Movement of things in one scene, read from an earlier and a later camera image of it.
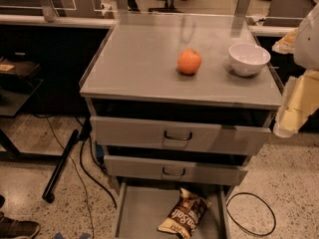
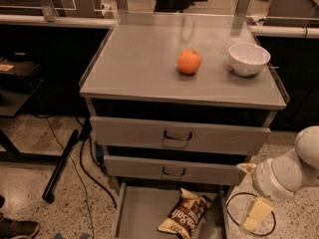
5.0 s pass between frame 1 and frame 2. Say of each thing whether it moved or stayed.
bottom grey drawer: stayed
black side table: stayed
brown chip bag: stayed
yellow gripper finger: moved
